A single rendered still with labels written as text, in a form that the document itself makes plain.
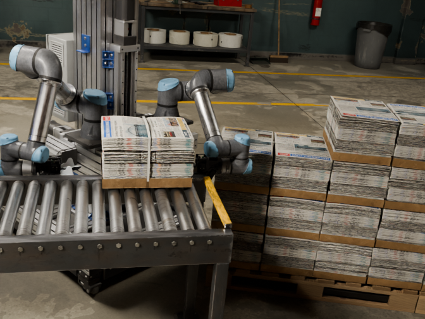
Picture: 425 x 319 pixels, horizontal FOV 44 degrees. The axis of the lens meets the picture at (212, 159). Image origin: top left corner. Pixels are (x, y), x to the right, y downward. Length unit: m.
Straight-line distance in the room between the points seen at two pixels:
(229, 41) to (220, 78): 6.07
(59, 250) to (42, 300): 1.08
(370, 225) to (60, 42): 1.93
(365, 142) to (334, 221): 0.45
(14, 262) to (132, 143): 0.64
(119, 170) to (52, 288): 1.05
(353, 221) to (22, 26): 7.19
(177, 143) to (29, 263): 0.73
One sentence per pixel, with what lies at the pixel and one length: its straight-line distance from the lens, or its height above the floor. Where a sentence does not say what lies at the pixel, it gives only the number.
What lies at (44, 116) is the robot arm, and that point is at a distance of 2.35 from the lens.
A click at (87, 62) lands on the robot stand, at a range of 2.97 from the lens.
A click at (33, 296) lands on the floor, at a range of 3.01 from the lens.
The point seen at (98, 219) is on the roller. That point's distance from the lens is 2.02.
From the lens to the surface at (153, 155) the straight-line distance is 2.19.
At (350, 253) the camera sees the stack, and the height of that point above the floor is 0.32.
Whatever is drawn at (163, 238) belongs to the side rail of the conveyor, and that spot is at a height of 0.79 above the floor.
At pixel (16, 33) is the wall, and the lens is 9.17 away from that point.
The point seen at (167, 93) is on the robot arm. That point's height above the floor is 0.99.
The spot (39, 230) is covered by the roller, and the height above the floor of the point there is 0.80.
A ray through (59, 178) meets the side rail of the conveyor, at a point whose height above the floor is 0.80.
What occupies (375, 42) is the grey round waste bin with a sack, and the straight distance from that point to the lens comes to 9.61.
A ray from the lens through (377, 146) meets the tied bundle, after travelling 2.71.
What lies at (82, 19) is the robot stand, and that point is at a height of 1.35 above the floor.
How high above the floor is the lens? 1.77
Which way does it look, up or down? 22 degrees down
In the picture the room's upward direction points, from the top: 5 degrees clockwise
